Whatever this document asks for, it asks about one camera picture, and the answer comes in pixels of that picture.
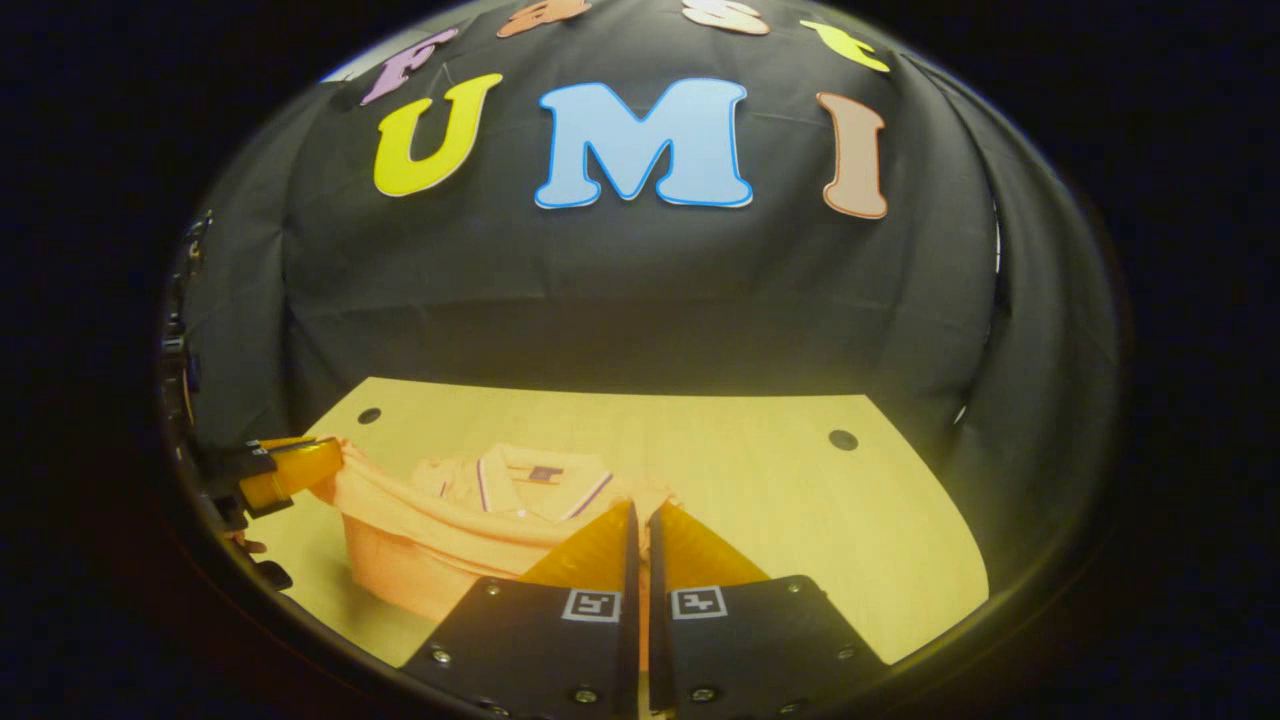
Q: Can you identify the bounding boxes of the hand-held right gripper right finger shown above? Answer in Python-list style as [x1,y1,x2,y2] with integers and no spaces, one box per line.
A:
[648,500,889,716]

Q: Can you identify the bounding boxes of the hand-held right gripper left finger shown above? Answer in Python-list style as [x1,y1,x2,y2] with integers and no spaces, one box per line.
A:
[400,500,641,720]

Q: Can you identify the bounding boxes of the orange T-shirt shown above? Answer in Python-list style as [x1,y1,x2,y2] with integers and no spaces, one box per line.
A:
[310,435,681,626]

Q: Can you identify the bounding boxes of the black backdrop cloth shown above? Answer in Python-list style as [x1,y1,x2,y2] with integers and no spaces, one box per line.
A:
[175,0,1121,601]

